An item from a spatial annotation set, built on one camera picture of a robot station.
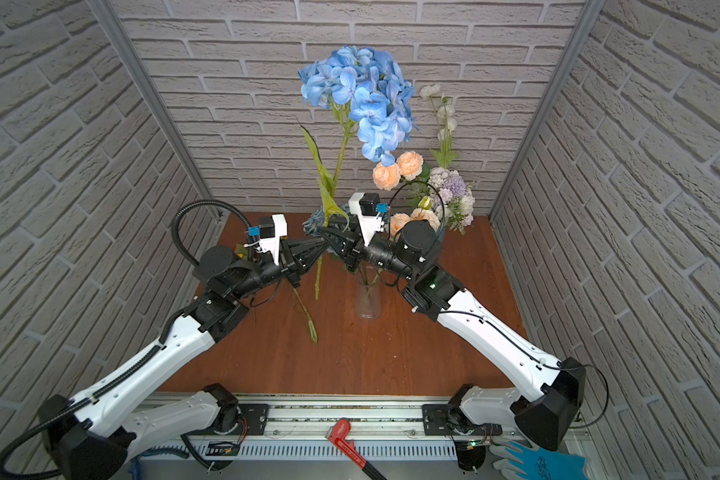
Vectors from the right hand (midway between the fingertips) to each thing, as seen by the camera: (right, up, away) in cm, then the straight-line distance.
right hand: (323, 224), depth 55 cm
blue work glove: (+40, -53, +14) cm, 68 cm away
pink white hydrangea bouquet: (+31, +8, +22) cm, 39 cm away
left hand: (+1, -3, +2) cm, 4 cm away
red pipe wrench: (+1, -50, +16) cm, 53 cm away
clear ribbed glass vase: (+8, -15, +26) cm, 31 cm away
